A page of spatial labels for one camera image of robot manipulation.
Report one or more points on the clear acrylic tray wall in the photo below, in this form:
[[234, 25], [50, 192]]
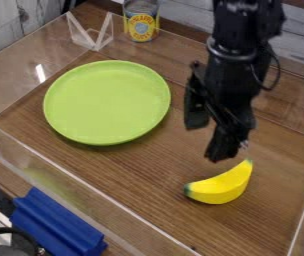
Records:
[[129, 235]]

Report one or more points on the clear acrylic triangle bracket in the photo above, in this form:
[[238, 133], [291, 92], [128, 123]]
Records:
[[90, 38]]

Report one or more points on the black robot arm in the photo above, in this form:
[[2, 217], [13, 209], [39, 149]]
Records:
[[245, 22]]

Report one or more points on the yellow toy banana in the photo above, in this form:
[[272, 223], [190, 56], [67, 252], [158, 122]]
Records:
[[222, 188]]

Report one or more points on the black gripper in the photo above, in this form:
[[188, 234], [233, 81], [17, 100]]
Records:
[[218, 93]]

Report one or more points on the blue plastic block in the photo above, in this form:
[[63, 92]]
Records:
[[61, 232]]

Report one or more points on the green round plate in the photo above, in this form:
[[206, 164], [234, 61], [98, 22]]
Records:
[[106, 102]]

